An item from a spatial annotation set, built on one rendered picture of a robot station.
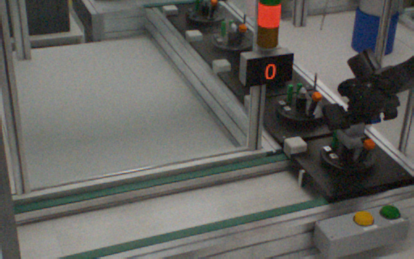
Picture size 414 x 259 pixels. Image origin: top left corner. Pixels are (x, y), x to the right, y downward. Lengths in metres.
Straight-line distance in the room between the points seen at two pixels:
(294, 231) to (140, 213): 0.36
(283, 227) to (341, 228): 0.13
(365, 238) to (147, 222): 0.49
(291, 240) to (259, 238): 0.09
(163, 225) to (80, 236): 0.18
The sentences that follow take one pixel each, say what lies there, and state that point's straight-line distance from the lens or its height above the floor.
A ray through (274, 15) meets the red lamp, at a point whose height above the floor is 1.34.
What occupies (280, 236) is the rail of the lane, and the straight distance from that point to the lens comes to 1.58.
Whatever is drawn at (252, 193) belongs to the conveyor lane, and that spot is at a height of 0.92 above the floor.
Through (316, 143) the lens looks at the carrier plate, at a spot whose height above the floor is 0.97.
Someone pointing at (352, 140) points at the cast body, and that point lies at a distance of 1.73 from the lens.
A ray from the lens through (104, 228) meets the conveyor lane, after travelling 1.63.
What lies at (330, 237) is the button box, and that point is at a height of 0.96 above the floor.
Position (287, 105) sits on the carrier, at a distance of 1.98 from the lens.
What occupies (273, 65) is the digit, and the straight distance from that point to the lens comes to 1.67.
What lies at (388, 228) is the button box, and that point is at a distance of 1.63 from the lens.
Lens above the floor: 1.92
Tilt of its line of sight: 32 degrees down
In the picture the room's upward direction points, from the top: 4 degrees clockwise
